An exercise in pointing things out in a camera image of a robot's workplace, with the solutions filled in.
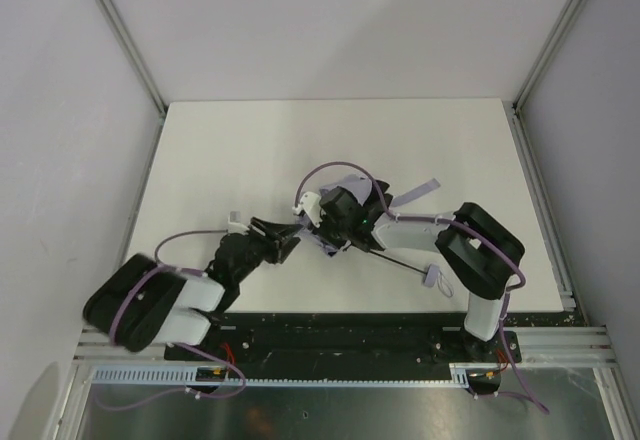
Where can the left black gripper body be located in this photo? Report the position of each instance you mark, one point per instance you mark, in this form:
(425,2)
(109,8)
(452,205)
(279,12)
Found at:
(270,242)

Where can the left aluminium frame post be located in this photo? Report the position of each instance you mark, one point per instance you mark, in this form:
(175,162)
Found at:
(128,46)

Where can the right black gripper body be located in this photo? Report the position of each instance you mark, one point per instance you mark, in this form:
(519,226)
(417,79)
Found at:
(329,235)

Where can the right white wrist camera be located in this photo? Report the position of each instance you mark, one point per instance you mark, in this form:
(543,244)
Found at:
(308,208)

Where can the right aluminium frame post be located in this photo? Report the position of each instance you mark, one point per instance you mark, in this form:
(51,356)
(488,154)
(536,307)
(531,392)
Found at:
(553,43)

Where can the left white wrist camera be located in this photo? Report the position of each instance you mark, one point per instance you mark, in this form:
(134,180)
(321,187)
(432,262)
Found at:
(235,220)

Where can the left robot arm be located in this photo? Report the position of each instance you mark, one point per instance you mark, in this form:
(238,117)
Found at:
(148,301)

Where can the lavender folding umbrella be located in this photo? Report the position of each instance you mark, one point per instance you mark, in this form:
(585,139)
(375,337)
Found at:
(360,198)

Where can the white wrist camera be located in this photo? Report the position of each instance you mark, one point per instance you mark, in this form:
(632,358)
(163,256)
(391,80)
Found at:
(235,220)
(308,208)

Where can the aluminium frame post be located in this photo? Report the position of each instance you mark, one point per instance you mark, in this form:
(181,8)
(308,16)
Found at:
(553,43)
(128,46)

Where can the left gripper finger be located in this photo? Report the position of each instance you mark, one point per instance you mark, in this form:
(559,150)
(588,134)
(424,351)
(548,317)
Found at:
(284,249)
(275,231)

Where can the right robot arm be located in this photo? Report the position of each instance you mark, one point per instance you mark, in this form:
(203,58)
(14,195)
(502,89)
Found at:
(480,251)

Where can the grey slotted cable duct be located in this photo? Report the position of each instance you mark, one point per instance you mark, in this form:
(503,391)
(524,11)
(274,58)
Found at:
(209,376)

